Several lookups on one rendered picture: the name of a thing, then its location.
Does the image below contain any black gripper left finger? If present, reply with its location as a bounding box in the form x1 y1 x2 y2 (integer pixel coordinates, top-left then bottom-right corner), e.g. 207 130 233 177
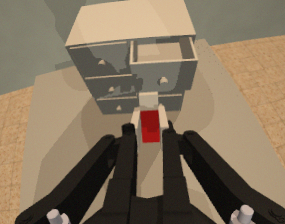
15 107 142 224

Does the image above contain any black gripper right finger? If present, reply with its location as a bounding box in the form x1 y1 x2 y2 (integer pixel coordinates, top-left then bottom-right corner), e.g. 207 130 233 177
158 106 285 224

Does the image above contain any small beige chest of drawers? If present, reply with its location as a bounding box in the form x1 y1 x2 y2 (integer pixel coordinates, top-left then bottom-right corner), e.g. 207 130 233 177
65 0 196 115

